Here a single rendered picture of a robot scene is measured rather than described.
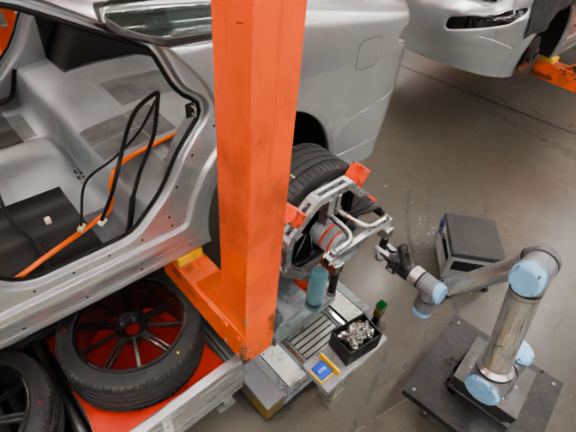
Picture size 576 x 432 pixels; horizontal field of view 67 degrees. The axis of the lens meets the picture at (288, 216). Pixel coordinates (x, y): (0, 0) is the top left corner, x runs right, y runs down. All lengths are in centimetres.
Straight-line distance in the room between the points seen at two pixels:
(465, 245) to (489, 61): 179
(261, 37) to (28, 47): 241
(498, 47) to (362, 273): 222
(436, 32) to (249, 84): 322
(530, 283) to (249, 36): 123
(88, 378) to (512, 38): 379
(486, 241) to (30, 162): 271
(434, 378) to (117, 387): 149
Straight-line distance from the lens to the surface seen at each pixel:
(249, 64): 105
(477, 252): 305
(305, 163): 196
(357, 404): 260
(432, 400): 238
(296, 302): 259
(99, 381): 211
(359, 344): 214
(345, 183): 197
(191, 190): 192
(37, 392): 217
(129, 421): 226
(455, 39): 414
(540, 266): 174
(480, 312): 320
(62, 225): 231
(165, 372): 207
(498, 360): 202
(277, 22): 105
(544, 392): 267
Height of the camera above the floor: 232
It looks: 43 degrees down
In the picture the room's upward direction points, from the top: 6 degrees clockwise
